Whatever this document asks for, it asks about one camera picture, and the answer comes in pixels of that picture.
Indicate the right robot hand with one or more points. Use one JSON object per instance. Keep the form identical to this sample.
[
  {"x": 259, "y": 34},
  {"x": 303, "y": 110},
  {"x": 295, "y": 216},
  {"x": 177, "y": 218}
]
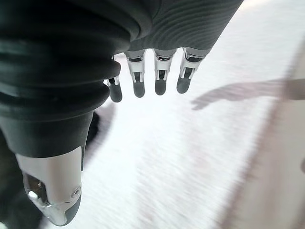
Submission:
[{"x": 59, "y": 71}]

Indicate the white bed sheet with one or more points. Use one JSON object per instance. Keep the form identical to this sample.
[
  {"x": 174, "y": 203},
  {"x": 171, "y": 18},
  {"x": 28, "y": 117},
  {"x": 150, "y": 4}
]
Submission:
[{"x": 166, "y": 155}]

